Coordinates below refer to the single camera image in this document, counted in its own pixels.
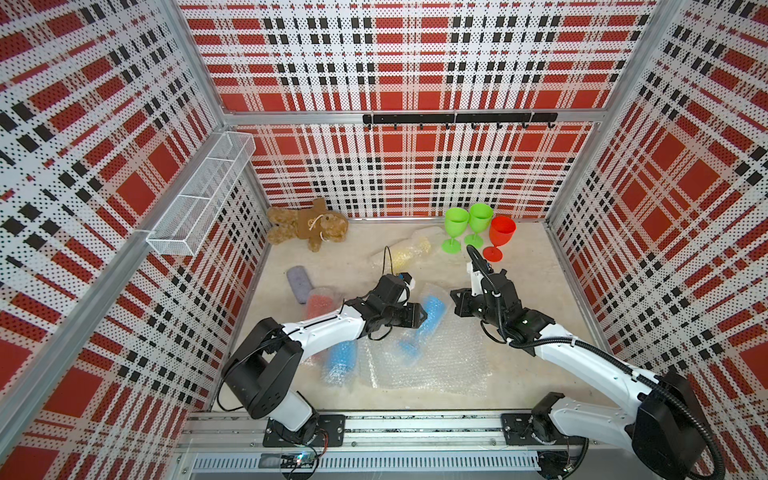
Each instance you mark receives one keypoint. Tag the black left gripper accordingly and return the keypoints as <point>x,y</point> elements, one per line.
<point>413,315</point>

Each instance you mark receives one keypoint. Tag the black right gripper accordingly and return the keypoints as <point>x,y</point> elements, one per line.
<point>462,304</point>

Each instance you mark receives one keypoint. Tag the light blue glass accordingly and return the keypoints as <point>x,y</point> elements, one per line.
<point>429,324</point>

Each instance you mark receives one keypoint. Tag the bubble wrap sheet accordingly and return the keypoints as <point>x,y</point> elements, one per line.
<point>452,361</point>

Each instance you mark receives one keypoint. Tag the red glass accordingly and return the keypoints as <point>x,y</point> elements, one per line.
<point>501,231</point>

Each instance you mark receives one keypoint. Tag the green wine glass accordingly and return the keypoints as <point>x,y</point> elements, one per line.
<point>455,223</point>
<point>480,217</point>

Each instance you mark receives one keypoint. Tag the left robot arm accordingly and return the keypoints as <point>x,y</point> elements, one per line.
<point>261,370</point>

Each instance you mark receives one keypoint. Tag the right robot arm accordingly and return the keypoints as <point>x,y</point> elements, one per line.
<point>657,417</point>

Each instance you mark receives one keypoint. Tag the yellow glass in bubble wrap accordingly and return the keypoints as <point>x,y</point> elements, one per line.
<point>406,252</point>

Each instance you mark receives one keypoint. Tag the blue glass in bubble wrap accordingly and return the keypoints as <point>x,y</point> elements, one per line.
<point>340,364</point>

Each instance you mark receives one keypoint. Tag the pink glass in bubble wrap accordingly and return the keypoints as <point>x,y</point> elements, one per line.
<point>321,301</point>

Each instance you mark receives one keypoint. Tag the purple glass in bubble wrap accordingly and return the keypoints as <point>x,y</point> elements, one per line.
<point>300,283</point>

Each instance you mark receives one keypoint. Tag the brown teddy bear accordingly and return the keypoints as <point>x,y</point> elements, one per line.
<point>316,225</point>

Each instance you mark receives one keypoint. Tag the green circuit board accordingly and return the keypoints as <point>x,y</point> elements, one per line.
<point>298,461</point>

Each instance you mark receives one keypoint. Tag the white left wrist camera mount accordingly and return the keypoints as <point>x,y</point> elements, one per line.
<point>407,280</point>

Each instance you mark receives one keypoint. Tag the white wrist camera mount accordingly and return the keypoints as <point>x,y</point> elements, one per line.
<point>480,285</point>
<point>407,280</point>

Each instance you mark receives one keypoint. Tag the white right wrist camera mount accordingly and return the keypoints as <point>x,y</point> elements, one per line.
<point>480,285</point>

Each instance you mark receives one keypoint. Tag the black hook rail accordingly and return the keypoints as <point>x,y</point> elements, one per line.
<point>521,118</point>

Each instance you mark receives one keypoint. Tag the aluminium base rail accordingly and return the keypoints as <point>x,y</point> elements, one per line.
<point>442,444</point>

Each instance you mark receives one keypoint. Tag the white wire mesh basket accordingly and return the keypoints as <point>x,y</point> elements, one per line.
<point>187,221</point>

